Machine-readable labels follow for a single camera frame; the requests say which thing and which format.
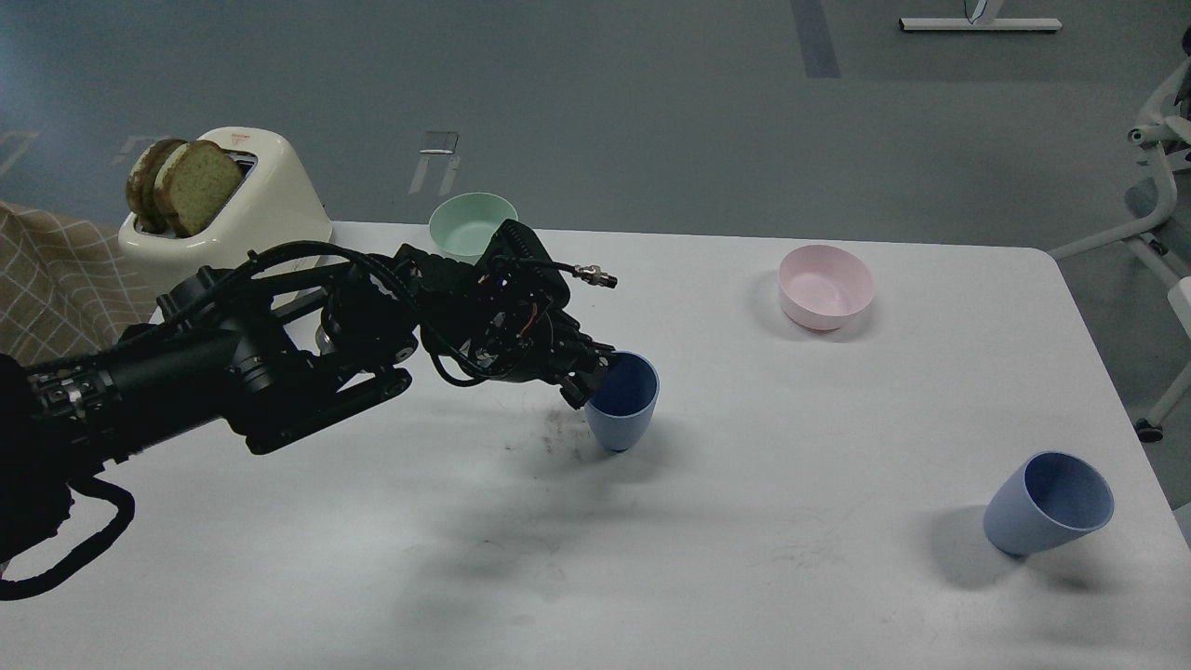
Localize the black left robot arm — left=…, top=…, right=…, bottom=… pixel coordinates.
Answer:
left=4, top=220, right=617, bottom=559

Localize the white floor base bar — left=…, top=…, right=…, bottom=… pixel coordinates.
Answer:
left=898, top=1, right=1064, bottom=35

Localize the toast slice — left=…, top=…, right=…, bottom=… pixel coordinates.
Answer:
left=125, top=139, right=188, bottom=234
left=152, top=140, right=244, bottom=238

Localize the toast slice front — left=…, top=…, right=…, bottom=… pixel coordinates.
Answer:
left=152, top=140, right=244, bottom=238

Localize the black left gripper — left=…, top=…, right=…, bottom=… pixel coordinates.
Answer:
left=414, top=220, right=615, bottom=411

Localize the beige checkered cloth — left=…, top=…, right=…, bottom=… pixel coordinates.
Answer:
left=1, top=202, right=156, bottom=365

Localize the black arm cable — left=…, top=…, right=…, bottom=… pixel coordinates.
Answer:
left=0, top=480, right=137, bottom=601

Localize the cream toaster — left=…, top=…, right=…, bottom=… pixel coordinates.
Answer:
left=116, top=127, right=332, bottom=294

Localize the light blue cup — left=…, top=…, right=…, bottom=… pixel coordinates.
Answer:
left=983, top=452, right=1116, bottom=556

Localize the pink bowl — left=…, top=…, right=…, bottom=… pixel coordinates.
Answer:
left=777, top=245, right=877, bottom=331

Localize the green bowl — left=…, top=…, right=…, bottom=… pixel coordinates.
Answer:
left=428, top=194, right=520, bottom=263

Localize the toast slice back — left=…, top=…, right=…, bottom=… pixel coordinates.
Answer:
left=125, top=139, right=188, bottom=234

